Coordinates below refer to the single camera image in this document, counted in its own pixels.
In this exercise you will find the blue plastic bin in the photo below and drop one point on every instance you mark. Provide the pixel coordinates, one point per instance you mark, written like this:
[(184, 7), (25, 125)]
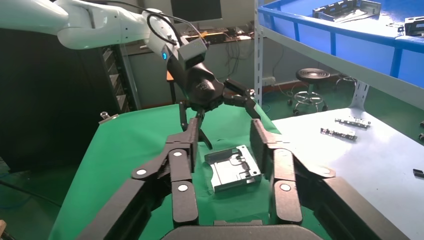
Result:
[(364, 46)]

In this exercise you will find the black monitor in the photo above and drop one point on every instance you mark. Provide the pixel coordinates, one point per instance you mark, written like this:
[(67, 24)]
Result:
[(195, 10)]

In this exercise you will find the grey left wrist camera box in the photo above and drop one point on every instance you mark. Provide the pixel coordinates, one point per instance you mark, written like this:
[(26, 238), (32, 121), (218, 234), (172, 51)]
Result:
[(192, 53)]

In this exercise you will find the tiny black part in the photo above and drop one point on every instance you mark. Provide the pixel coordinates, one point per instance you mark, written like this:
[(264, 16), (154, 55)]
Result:
[(418, 173)]

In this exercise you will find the perforated white shelf brace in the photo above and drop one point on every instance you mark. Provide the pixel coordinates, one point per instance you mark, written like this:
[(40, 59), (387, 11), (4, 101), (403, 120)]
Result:
[(359, 96)]

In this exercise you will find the small metal connector strip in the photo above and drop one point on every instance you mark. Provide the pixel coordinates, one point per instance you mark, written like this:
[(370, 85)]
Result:
[(338, 133), (352, 122)]

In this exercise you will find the green cloth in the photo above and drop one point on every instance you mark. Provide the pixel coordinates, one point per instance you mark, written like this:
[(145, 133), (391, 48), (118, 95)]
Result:
[(132, 142)]

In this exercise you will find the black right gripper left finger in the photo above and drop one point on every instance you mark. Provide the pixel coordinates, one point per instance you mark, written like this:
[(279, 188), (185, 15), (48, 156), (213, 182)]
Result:
[(182, 185)]

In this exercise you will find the silver sheet metal bracket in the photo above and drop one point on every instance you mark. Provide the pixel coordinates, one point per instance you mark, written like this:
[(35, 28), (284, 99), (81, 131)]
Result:
[(232, 172), (351, 11), (415, 26)]

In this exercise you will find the chrome stool base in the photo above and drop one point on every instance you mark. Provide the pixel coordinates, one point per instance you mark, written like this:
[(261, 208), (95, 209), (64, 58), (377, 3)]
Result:
[(346, 79)]

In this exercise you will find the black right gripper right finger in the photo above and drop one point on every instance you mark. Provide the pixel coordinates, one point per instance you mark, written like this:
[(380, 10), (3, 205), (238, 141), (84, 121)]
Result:
[(285, 185)]

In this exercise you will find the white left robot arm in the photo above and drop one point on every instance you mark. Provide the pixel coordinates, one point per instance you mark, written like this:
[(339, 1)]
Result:
[(82, 26)]

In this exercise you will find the white shelf upright post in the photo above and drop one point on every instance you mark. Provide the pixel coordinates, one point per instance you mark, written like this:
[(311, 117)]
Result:
[(259, 66)]

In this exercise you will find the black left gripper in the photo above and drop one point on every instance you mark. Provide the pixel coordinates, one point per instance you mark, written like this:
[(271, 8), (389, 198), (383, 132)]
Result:
[(202, 87)]

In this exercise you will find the grey drawer rack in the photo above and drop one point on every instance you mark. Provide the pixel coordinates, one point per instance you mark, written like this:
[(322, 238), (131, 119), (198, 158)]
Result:
[(121, 92)]

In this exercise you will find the white sheet on table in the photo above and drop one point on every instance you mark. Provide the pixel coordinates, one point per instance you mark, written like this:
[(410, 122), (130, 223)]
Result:
[(364, 165)]

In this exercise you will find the cluttered brown desk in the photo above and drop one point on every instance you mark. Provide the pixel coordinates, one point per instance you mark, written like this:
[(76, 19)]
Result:
[(232, 36)]

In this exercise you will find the stool wheel base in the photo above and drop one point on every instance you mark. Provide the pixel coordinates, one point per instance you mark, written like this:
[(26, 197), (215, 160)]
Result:
[(311, 74)]

